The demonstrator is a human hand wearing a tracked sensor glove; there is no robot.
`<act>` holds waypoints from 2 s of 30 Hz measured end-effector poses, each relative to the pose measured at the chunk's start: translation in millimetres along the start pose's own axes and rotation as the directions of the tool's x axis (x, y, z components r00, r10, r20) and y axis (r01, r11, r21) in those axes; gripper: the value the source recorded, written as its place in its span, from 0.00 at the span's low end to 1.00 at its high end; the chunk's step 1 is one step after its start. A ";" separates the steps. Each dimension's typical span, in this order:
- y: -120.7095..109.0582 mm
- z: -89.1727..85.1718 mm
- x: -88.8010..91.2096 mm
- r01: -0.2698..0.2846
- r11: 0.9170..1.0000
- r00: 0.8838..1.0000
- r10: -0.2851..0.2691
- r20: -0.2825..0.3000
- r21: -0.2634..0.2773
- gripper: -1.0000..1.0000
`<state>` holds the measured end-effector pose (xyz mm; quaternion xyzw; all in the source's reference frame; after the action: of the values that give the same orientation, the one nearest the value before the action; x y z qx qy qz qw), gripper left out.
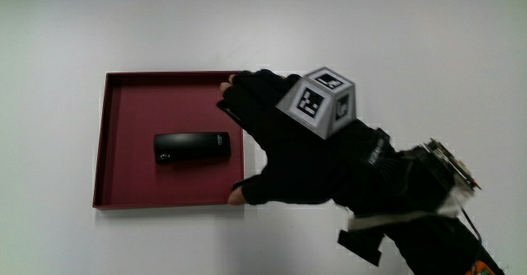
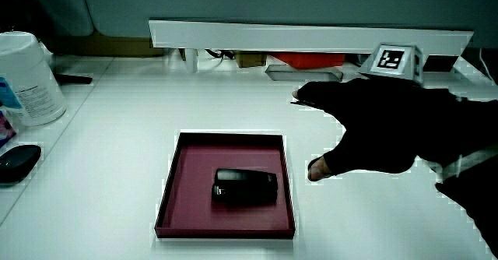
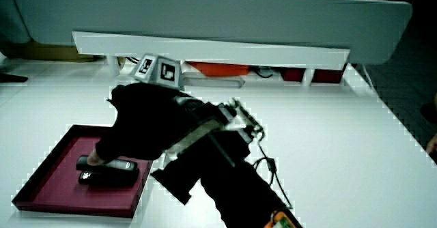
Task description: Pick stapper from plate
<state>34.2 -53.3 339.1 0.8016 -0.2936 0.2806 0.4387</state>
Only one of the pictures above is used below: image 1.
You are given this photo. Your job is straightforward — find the person's right forearm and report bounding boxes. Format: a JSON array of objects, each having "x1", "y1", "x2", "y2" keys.
[{"x1": 337, "y1": 137, "x2": 506, "y2": 275}]

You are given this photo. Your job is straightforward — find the person's right hand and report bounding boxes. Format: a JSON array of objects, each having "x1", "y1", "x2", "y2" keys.
[{"x1": 217, "y1": 66, "x2": 407, "y2": 217}]

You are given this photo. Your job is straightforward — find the dark red square plate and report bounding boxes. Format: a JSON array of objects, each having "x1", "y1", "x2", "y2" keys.
[{"x1": 92, "y1": 70, "x2": 245, "y2": 211}]

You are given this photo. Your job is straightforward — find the black stapler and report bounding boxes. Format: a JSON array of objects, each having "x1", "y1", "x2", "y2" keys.
[{"x1": 153, "y1": 131, "x2": 232, "y2": 165}]

